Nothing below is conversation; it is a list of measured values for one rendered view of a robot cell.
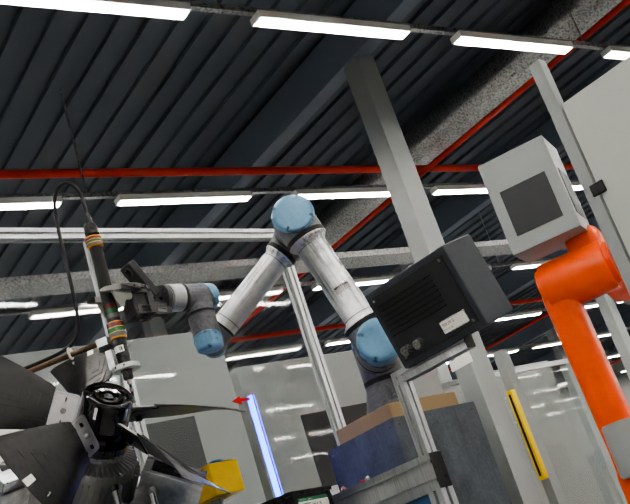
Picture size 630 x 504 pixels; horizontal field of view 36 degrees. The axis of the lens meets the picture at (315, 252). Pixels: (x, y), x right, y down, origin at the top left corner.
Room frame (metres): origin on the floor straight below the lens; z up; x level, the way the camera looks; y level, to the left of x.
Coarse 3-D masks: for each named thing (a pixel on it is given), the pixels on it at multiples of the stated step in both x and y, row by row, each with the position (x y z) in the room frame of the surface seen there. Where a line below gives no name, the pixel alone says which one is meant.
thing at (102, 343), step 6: (96, 342) 2.32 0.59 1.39; (102, 342) 2.32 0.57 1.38; (108, 342) 2.32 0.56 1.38; (102, 348) 2.32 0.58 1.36; (108, 348) 2.31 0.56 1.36; (108, 354) 2.32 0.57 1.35; (114, 354) 2.33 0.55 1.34; (108, 360) 2.32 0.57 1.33; (114, 360) 2.32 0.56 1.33; (114, 366) 2.30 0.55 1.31; (120, 366) 2.29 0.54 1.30; (126, 366) 2.30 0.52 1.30; (132, 366) 2.31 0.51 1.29; (138, 366) 2.33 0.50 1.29; (114, 372) 2.31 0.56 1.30; (120, 372) 2.33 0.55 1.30
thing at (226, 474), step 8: (208, 464) 2.70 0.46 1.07; (216, 464) 2.72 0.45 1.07; (224, 464) 2.74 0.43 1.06; (232, 464) 2.75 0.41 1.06; (208, 472) 2.71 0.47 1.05; (216, 472) 2.71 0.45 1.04; (224, 472) 2.73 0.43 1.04; (232, 472) 2.75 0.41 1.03; (216, 480) 2.71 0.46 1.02; (224, 480) 2.73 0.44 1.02; (232, 480) 2.74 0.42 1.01; (240, 480) 2.76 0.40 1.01; (208, 488) 2.72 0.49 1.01; (224, 488) 2.72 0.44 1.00; (232, 488) 2.74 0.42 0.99; (240, 488) 2.76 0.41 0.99; (208, 496) 2.73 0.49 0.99; (216, 496) 2.72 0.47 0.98; (224, 496) 2.77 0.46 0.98
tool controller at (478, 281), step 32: (448, 256) 1.95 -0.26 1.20; (480, 256) 2.02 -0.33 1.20; (384, 288) 2.08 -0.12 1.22; (416, 288) 2.03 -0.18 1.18; (448, 288) 1.98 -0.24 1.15; (480, 288) 1.99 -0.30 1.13; (384, 320) 2.12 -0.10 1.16; (416, 320) 2.07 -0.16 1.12; (448, 320) 2.02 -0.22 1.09; (480, 320) 1.98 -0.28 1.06; (416, 352) 2.11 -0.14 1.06
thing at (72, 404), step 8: (56, 392) 2.22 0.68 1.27; (64, 392) 2.23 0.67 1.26; (56, 400) 2.23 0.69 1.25; (64, 400) 2.23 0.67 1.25; (72, 400) 2.24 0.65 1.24; (80, 400) 2.24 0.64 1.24; (56, 408) 2.23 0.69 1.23; (72, 408) 2.24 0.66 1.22; (48, 416) 2.22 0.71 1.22; (56, 416) 2.23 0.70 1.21; (64, 416) 2.23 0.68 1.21; (72, 416) 2.24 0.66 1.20; (48, 424) 2.22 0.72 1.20
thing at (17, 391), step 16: (0, 368) 2.20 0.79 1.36; (16, 368) 2.21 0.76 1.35; (0, 384) 2.18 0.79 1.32; (16, 384) 2.19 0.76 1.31; (32, 384) 2.21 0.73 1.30; (48, 384) 2.22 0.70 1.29; (0, 400) 2.18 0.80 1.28; (16, 400) 2.19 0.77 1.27; (32, 400) 2.20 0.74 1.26; (48, 400) 2.21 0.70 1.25; (0, 416) 2.17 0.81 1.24; (16, 416) 2.19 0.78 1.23; (32, 416) 2.20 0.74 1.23
